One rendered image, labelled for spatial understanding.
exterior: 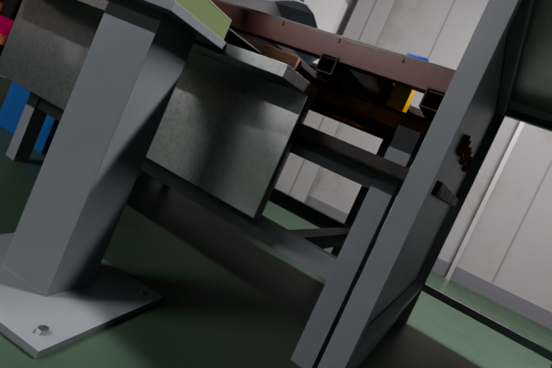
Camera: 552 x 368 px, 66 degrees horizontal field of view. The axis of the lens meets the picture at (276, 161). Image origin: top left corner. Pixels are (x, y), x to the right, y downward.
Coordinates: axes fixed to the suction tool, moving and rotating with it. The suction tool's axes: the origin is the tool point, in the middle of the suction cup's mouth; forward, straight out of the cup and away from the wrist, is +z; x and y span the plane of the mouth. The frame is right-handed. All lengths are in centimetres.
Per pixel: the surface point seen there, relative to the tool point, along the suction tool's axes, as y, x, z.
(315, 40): -19, 53, 20
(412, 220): -48, 102, 51
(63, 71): 61, 23, 58
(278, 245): -33, 52, 76
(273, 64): -14, 73, 33
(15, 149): 78, 6, 96
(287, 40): -11, 50, 23
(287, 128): -22, 59, 45
